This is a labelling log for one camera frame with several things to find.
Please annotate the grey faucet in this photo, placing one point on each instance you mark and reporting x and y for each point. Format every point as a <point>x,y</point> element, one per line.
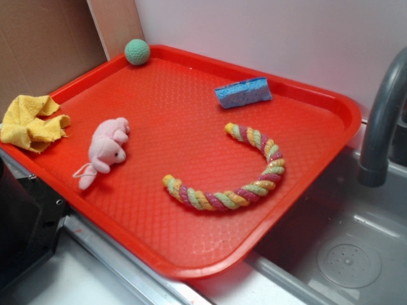
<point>385,136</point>

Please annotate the multicoloured twisted rope toy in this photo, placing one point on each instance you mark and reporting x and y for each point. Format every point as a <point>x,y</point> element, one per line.
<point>243,196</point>

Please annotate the red plastic tray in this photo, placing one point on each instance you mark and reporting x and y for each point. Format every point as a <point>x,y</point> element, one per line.
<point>177,128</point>

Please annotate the grey sink basin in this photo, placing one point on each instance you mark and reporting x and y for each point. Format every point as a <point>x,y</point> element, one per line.
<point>341,242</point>

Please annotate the green textured ball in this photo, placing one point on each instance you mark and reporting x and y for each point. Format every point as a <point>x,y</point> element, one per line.
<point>137,52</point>

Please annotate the yellow cloth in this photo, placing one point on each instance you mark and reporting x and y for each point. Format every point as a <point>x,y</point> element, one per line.
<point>27,123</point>

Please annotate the pink plush toy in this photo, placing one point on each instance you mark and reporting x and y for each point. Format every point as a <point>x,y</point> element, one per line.
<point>106,149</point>

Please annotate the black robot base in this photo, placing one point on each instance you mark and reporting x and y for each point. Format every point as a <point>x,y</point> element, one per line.
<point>32,215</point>

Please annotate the blue sponge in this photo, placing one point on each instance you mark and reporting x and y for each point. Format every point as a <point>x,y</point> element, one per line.
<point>244,93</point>

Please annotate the brown cardboard panel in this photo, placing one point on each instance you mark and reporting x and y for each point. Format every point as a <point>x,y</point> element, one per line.
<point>44,45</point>

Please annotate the light wooden board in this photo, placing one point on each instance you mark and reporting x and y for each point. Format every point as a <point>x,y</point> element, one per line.
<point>117,23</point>

